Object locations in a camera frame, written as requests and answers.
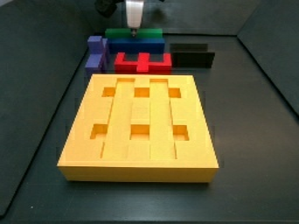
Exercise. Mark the black angle bracket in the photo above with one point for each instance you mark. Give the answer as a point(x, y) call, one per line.
point(191, 55)

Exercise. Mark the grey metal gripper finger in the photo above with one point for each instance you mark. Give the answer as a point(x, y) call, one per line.
point(133, 14)

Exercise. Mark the purple cross-shaped block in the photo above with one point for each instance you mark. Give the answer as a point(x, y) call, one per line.
point(99, 55)

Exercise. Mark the green rectangular block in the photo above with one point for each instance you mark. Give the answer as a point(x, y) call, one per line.
point(123, 33)

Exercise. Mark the blue rectangular block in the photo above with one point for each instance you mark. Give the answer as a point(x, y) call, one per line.
point(136, 45)

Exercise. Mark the red comb-shaped block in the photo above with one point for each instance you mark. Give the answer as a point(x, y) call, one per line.
point(143, 65)

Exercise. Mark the yellow slotted board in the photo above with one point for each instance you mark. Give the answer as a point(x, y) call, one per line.
point(139, 132)

